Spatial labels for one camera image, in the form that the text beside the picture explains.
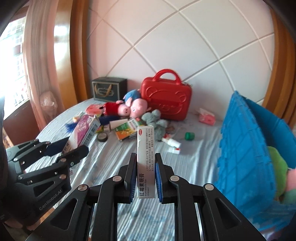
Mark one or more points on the pink pig plush blue shirt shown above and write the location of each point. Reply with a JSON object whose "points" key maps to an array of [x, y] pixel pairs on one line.
{"points": [[138, 106]]}

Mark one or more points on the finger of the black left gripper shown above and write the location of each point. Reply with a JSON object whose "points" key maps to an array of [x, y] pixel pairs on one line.
{"points": [[29, 152], [74, 156]]}

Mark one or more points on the white pink ointment box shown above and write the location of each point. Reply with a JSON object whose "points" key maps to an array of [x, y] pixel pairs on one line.
{"points": [[145, 162]]}

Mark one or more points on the white medicine leaflet box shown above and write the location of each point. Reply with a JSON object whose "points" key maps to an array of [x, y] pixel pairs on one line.
{"points": [[173, 135]]}

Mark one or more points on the red plastic carry case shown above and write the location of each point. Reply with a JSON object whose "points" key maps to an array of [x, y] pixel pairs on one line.
{"points": [[166, 92]]}

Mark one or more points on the blue plastic folding crate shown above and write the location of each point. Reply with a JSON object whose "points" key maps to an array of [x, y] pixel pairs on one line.
{"points": [[246, 175]]}

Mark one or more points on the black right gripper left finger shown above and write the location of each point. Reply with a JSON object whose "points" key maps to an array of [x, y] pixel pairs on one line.
{"points": [[91, 209]]}

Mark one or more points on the pink tissue pack far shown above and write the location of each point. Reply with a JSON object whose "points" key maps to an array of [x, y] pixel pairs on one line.
{"points": [[206, 117]]}

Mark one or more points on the pink pig plush red dress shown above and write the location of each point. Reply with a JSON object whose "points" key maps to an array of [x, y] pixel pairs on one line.
{"points": [[118, 108]]}

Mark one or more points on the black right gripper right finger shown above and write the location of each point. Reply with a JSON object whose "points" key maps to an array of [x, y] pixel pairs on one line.
{"points": [[201, 212]]}

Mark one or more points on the grey mouse plush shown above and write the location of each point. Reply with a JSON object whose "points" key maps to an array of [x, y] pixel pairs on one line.
{"points": [[154, 119]]}

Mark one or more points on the white nasal spray bottle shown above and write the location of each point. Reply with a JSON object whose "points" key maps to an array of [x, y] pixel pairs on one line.
{"points": [[171, 142]]}

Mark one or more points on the pink window curtain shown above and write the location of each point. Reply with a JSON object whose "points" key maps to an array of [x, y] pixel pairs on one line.
{"points": [[38, 53]]}

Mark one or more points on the pink white medicine box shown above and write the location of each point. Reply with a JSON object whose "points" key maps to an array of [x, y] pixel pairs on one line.
{"points": [[82, 134]]}

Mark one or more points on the black tape roll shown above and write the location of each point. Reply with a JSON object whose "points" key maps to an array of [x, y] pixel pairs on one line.
{"points": [[102, 137]]}

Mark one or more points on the black gift box gold ribbon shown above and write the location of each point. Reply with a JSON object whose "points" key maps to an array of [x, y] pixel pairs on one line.
{"points": [[109, 89]]}

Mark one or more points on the green orange medicine box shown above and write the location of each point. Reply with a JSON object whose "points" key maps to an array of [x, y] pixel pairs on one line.
{"points": [[128, 129]]}

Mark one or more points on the green bottle cap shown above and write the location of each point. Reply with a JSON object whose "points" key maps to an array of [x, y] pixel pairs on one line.
{"points": [[189, 136]]}

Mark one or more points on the clear plastic bag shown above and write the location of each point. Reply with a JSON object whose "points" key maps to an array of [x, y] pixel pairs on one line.
{"points": [[48, 104]]}

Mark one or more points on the green plush toy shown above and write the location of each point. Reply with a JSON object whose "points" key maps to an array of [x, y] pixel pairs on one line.
{"points": [[280, 171]]}

